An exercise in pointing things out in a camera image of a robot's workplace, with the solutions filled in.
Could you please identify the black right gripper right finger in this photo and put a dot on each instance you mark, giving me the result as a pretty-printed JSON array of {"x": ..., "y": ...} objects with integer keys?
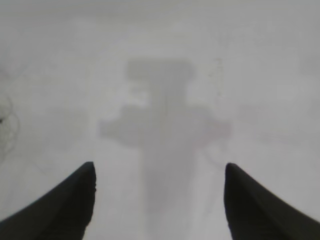
[{"x": 260, "y": 212}]

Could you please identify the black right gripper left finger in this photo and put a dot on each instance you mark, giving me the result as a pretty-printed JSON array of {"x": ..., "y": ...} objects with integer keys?
[{"x": 57, "y": 210}]

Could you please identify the woven yellow wicker basket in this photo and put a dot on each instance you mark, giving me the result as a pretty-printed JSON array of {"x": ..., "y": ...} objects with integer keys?
[{"x": 8, "y": 130}]

